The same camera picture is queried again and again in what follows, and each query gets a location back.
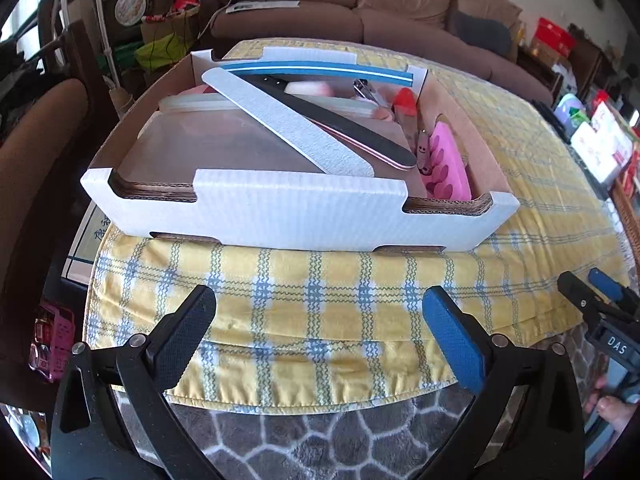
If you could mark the metal cuticle nipper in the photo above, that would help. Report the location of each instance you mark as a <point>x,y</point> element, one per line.
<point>362,92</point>

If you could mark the green bag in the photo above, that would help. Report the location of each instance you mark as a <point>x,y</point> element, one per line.
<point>157,52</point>

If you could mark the grey cushion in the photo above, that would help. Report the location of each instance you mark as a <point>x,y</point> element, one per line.
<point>477,31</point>

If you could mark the red plastic nail tool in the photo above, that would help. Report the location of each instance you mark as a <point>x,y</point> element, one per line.
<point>405,101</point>

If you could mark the red box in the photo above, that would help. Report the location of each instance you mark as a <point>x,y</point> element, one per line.
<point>552,35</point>

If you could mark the round printed tin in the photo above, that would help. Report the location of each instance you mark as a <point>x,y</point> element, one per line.
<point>131,5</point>

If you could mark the pink toe separator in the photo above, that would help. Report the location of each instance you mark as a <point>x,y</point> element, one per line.
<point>445,155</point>

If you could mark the white pole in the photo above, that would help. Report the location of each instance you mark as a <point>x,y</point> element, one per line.
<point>106,35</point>

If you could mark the person's right hand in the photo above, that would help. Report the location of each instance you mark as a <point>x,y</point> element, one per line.
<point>617,412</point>

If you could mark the grey nail file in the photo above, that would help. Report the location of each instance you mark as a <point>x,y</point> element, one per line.
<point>285,120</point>

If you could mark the white cardboard box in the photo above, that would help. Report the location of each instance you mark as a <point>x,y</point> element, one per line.
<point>300,215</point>

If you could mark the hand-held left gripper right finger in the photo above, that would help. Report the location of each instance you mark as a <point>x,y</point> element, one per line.
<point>450,340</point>

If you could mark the black nail file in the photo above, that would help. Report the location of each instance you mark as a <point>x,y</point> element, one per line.
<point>360,130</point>

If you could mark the silver nail clipper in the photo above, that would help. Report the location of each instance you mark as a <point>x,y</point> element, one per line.
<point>411,127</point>

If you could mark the wicker basket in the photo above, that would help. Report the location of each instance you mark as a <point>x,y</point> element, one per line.
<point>629,220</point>

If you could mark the blue nail buffer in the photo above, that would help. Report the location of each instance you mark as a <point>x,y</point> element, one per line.
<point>325,71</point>

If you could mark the purple container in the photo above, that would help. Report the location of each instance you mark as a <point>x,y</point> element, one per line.
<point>570,112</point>

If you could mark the white printed board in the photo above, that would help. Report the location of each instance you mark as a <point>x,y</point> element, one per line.
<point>82,245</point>

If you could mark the pink plastic basket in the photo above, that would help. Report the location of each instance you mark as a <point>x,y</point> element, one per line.
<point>52,340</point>

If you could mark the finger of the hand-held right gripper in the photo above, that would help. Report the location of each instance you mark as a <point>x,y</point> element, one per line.
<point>606,284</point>
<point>580,295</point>

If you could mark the brown sofa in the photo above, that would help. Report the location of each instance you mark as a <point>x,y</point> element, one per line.
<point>410,25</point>

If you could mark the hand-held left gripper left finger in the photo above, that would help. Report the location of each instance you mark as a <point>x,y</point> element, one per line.
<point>182,335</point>

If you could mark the white tissue pack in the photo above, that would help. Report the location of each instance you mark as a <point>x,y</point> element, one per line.
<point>600,150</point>

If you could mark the clear plastic container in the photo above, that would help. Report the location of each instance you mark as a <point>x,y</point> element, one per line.
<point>210,140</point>

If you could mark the brown wooden chair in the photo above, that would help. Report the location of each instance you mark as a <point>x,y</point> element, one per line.
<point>35,170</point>

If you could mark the white paper sheet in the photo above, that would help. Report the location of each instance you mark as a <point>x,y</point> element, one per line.
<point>262,6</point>

